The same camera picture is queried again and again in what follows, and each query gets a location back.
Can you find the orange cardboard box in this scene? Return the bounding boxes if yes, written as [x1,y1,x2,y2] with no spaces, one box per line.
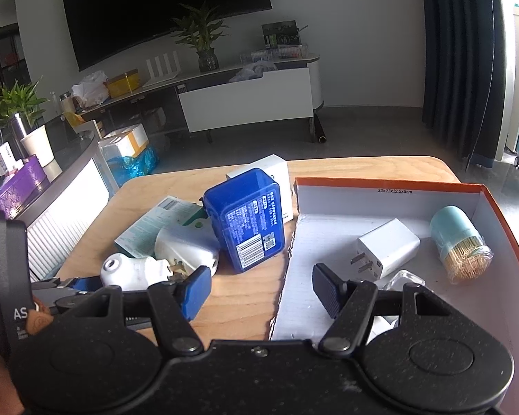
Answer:
[268,176,519,415]

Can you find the white and yellow cardboard box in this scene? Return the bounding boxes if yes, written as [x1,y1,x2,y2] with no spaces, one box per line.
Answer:
[97,123,150,163]

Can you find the bamboo plant in glass vase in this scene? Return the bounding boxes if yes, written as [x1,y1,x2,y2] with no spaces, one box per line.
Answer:
[171,2,232,73]

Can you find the dark blue curtain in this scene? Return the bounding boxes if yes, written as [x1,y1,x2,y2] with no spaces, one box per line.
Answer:
[419,0,509,169]

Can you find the dark green box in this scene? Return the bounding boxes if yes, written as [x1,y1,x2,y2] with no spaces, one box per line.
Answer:
[262,19,303,49]

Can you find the grey blue cloth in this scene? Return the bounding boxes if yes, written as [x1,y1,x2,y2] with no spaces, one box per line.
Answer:
[229,61,277,83]

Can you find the white plastic bag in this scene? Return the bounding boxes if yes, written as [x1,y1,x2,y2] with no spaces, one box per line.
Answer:
[71,71,110,109]

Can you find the white router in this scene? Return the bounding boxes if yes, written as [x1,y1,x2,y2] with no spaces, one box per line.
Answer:
[143,51,182,87]

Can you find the bamboo plant in metal vase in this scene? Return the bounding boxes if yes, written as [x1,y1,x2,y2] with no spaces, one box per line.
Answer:
[0,77,48,158]

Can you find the round grey-topped white cabinet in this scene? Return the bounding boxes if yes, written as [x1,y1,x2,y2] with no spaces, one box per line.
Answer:
[0,130,113,286]

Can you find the black wall television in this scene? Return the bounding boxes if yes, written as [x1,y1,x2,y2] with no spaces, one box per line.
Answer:
[61,0,272,72]

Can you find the white cube charger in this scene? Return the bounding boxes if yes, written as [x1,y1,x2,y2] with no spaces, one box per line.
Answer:
[350,217,421,279]

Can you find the white plug-in repeller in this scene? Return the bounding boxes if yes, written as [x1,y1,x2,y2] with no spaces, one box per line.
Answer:
[154,222,220,277]

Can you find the white television stand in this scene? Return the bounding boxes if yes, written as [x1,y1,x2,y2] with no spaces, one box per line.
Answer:
[71,52,325,143]

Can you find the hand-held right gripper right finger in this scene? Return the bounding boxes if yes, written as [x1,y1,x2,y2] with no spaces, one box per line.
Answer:
[312,263,453,355]

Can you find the white round plug light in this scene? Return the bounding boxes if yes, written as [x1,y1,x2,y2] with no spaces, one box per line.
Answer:
[100,253,174,289]

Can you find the white paper cup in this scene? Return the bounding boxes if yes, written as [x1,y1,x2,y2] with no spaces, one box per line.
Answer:
[20,125,55,167]

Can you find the clear plastic boxes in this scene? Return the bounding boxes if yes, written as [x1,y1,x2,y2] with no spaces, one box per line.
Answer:
[240,45,310,63]

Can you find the teal and white carton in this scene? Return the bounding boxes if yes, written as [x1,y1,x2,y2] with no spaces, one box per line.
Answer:
[113,196,208,260]

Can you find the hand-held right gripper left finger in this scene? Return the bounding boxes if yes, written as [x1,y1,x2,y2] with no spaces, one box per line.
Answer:
[75,266,212,356]

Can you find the small clear plastic item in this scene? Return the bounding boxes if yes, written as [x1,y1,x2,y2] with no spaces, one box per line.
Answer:
[374,269,427,342]

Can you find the toothpick jar with teal lid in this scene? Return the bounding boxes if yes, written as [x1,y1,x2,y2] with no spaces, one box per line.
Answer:
[429,205,494,285]

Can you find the person's left hand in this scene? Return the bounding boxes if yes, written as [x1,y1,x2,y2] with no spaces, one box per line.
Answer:
[28,303,53,335]

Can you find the small white carton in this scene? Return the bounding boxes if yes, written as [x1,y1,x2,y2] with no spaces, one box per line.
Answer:
[226,154,295,224]

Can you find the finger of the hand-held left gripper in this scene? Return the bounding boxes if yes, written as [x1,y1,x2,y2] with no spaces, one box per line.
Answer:
[47,292,95,313]
[31,277,102,292]

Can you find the blue plastic bag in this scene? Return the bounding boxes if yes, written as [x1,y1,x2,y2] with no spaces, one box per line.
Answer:
[108,145,160,186]

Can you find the blue plastic case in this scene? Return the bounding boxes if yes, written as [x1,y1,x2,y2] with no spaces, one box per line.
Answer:
[203,168,286,274]

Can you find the purple tray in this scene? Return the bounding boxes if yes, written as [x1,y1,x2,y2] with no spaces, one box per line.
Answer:
[0,154,48,221]

